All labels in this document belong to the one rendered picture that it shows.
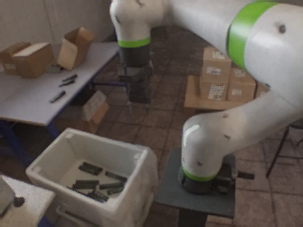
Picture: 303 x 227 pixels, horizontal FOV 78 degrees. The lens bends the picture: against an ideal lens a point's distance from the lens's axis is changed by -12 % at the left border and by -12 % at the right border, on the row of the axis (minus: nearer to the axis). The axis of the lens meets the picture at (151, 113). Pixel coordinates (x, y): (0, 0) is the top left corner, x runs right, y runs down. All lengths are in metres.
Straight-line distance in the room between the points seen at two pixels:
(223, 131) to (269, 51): 0.34
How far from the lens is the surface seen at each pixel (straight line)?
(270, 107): 0.55
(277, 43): 0.27
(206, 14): 0.41
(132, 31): 0.55
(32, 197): 1.10
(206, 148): 0.56
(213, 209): 0.71
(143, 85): 0.63
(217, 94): 2.50
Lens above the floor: 1.54
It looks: 37 degrees down
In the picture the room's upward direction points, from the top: 5 degrees counter-clockwise
